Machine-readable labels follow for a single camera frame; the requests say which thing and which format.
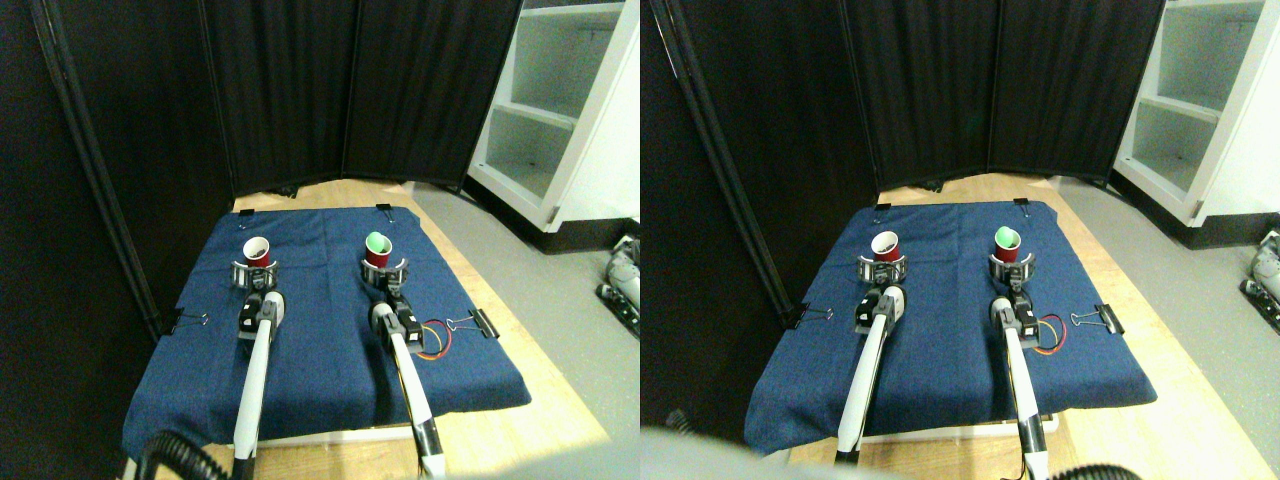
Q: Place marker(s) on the white shelf unit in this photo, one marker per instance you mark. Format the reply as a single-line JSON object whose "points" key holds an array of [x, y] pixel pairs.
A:
{"points": [[590, 140], [1230, 130]]}

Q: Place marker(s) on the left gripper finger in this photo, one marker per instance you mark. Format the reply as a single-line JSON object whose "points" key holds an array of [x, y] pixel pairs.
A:
{"points": [[241, 275], [899, 269], [274, 274], [866, 270]]}

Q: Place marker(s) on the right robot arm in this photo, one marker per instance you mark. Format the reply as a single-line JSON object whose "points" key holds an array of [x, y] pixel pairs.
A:
{"points": [[1021, 390], [407, 380]]}

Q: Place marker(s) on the grey black machine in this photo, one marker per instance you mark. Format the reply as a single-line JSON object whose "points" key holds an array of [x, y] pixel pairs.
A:
{"points": [[1265, 280], [622, 285]]}

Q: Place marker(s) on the dark blue cloth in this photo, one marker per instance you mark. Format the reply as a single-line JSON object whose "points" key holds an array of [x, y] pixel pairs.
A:
{"points": [[950, 340], [325, 345]]}

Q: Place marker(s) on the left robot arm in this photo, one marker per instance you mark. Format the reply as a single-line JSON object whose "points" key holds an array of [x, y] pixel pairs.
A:
{"points": [[866, 390], [252, 400]]}

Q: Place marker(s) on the black curtain stand pole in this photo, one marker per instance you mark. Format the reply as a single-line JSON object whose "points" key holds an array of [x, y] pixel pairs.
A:
{"points": [[722, 170], [97, 170]]}

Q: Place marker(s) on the red cup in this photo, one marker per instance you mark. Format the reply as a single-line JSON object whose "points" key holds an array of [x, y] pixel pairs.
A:
{"points": [[1006, 255], [886, 252], [258, 256], [377, 260]]}

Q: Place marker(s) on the green ball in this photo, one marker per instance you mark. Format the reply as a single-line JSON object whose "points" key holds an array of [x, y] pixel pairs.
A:
{"points": [[1007, 237], [377, 242]]}

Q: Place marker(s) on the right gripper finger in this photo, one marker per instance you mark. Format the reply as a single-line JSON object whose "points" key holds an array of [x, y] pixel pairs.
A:
{"points": [[369, 274], [998, 268], [1027, 267], [401, 273]]}

